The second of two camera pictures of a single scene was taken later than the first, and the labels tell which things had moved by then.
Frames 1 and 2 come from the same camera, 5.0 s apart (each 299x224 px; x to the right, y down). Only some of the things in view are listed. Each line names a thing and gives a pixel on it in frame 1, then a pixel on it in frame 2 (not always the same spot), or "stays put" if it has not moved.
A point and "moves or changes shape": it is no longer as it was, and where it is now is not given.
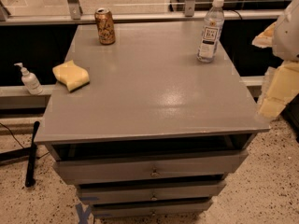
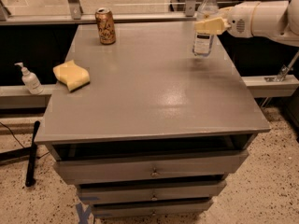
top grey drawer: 80,172 stays put
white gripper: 288,35 to 239,21
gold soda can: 106,26 stays put
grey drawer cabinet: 155,133 stays put
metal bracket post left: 75,7 stays put
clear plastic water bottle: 212,30 moves or changes shape
